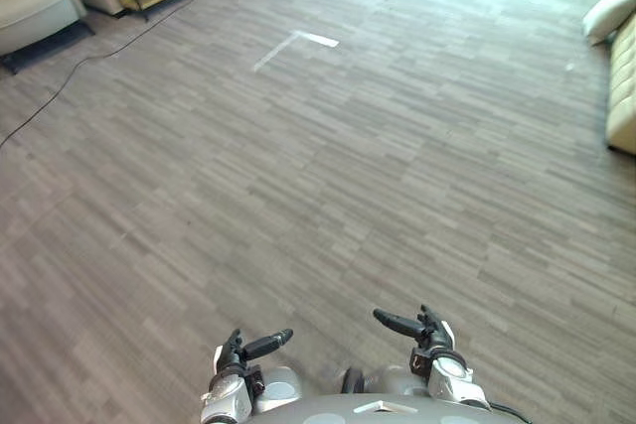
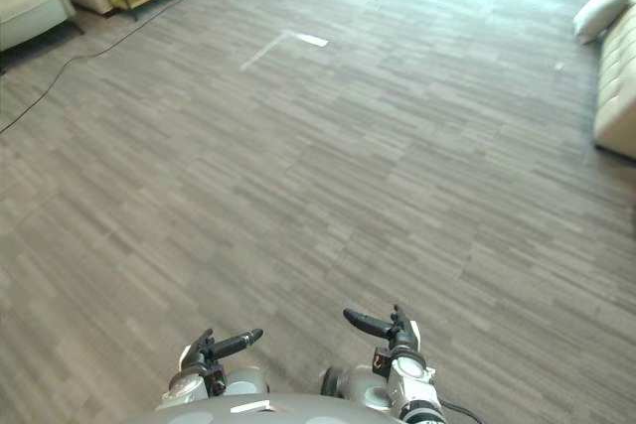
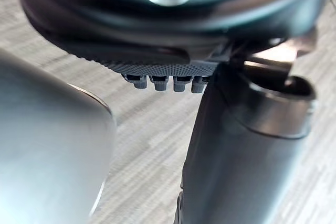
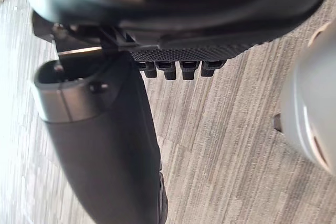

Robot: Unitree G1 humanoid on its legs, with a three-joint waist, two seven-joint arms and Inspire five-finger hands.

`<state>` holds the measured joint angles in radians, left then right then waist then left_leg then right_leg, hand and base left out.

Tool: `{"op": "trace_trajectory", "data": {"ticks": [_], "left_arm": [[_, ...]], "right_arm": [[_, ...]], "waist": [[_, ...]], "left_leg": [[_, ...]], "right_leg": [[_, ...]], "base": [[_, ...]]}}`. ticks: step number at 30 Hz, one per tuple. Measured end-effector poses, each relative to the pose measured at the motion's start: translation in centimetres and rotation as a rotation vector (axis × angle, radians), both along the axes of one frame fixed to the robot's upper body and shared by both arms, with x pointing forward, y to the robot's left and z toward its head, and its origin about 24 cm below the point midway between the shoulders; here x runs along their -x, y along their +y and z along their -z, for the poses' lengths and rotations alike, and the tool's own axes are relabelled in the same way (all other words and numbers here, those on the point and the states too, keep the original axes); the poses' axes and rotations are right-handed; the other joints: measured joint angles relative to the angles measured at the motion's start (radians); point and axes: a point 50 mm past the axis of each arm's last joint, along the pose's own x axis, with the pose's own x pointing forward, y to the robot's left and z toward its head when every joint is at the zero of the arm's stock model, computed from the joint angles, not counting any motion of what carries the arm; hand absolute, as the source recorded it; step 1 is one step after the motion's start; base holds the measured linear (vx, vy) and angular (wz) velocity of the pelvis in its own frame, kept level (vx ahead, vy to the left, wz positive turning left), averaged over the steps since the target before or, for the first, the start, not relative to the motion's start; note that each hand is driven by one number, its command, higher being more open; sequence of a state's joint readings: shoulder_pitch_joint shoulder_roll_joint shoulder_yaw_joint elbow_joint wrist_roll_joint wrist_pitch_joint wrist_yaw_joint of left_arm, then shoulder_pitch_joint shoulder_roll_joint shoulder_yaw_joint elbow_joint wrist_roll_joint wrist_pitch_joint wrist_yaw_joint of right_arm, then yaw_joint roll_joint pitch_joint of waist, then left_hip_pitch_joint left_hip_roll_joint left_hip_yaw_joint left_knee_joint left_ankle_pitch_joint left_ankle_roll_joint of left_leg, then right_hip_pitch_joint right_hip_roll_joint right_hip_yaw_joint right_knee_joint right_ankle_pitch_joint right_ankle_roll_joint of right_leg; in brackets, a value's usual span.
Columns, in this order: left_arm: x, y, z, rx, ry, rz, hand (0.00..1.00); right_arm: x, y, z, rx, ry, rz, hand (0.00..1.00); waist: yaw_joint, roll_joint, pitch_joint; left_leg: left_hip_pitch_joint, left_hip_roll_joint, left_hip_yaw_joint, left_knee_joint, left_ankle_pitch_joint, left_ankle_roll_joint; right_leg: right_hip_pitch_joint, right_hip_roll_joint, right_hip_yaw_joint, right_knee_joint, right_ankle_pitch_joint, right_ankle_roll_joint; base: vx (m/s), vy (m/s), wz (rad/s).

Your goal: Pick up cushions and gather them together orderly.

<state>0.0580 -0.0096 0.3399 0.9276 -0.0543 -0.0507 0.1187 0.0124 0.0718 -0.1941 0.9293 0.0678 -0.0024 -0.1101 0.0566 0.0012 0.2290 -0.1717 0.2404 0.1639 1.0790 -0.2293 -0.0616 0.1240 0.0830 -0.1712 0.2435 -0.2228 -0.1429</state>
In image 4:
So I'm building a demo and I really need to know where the silver robot leg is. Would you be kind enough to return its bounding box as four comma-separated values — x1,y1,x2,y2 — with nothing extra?
272,19,336,175

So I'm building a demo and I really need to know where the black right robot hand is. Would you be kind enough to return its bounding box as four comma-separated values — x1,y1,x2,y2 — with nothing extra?
19,0,332,224

